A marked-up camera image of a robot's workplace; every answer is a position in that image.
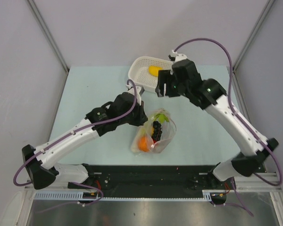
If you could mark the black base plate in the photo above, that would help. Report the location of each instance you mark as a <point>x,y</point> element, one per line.
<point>173,181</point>

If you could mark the yellow fake lemon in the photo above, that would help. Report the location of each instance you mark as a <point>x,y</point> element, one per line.
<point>154,70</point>

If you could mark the clear zip top bag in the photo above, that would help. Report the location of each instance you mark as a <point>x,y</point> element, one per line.
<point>168,132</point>

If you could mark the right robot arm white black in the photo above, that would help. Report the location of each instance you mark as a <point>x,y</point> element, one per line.
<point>184,80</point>

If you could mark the white slotted cable duct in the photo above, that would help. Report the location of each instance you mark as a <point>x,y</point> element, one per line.
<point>66,195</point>

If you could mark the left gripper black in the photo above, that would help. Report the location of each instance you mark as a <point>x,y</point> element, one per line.
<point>142,117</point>

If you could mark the white perforated plastic basket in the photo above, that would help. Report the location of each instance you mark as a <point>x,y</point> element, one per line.
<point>139,71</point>

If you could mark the fake black grape bunch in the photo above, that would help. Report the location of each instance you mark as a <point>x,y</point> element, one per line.
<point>156,131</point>

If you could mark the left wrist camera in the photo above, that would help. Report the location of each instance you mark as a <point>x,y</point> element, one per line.
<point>134,89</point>

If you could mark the orange fake orange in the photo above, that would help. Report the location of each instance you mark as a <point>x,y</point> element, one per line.
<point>144,143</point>

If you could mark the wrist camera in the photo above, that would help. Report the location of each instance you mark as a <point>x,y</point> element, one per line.
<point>134,89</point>
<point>176,57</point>

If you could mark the fake green lettuce leaf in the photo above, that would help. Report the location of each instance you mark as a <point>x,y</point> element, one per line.
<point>160,117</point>

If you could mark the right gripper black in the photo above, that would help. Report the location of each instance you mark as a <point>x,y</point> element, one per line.
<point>165,76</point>

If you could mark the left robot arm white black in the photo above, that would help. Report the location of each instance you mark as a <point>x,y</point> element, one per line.
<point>42,162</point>

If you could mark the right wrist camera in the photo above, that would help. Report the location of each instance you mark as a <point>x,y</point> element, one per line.
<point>176,57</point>

